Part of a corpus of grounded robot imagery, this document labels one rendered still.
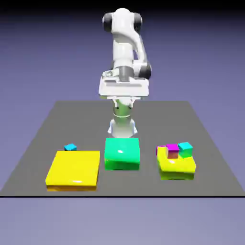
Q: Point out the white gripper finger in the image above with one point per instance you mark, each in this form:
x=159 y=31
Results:
x=116 y=104
x=131 y=104

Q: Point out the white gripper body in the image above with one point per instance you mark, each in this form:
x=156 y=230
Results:
x=124 y=90

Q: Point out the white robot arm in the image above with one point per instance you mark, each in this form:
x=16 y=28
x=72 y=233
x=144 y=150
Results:
x=122 y=49

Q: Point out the small cyan cube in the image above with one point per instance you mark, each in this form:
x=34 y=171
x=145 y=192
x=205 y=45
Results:
x=185 y=149
x=70 y=147

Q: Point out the large green box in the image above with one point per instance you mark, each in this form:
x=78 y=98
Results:
x=122 y=153

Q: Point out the large flat yellow box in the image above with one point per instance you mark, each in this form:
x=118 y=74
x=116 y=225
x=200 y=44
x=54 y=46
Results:
x=73 y=168

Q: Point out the large yellow-green box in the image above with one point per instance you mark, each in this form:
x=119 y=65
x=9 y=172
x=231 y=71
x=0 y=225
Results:
x=177 y=166

